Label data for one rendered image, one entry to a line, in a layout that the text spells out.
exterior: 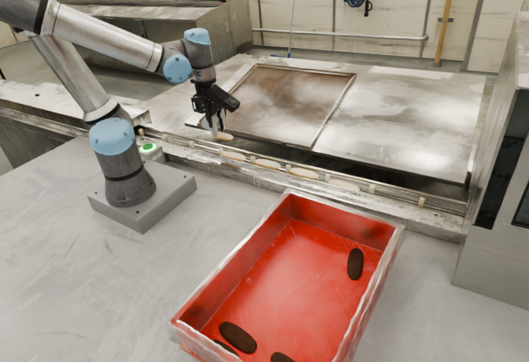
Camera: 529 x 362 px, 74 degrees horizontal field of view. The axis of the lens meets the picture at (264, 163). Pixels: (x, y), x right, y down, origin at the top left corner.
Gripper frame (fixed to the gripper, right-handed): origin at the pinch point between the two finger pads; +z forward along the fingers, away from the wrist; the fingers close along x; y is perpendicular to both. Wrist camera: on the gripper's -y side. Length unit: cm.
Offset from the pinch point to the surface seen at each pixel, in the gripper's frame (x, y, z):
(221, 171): 9.9, -5.8, 9.5
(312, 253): 28, -48, 11
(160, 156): 12.5, 20.3, 7.7
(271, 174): 6.4, -23.8, 7.7
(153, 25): -203, 241, 23
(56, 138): 10, 96, 18
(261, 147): -12.7, -8.6, 12.1
